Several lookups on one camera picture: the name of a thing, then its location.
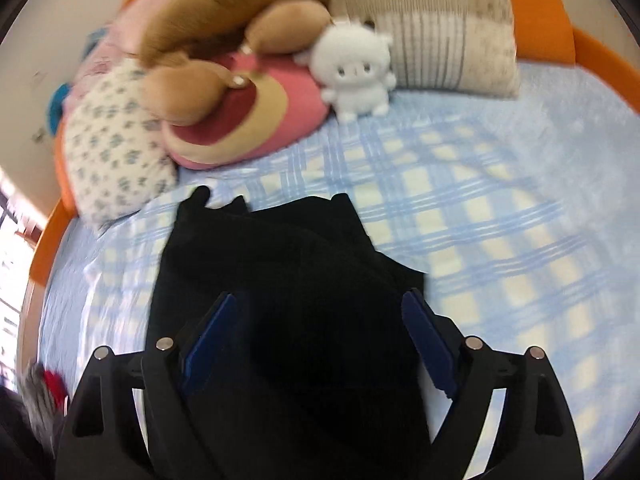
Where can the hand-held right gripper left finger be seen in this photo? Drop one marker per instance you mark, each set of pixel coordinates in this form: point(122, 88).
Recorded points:
point(210, 345)

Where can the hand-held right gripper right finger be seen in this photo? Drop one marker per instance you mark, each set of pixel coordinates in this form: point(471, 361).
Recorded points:
point(432, 345)

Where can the black zip fleece jacket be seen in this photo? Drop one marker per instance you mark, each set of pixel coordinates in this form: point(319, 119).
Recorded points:
point(290, 335)

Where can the blue plaid bed blanket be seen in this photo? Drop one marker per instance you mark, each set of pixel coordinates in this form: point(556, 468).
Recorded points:
point(475, 210)

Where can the red and grey cloth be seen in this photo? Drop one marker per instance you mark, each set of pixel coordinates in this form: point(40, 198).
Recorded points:
point(47, 395)

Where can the white floral pillow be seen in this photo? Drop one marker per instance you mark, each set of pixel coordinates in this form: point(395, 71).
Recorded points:
point(110, 160)

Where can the pink round plush cushion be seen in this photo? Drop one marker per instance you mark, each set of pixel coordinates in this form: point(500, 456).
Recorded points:
point(250, 110)

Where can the blue plush toy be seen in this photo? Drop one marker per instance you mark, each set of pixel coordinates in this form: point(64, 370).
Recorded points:
point(57, 107)

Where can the white sheep plush toy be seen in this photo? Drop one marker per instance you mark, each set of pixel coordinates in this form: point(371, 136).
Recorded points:
point(357, 72)

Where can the brown plush toy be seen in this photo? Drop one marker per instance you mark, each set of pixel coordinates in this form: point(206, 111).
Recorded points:
point(240, 25)

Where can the pink flower pillow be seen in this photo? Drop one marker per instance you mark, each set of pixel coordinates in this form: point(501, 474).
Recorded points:
point(120, 35)

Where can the beige patchwork pillow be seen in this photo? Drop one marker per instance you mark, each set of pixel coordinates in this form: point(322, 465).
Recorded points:
point(440, 20)

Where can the orange bed frame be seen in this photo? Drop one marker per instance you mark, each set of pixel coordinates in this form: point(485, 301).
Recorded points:
point(545, 5)

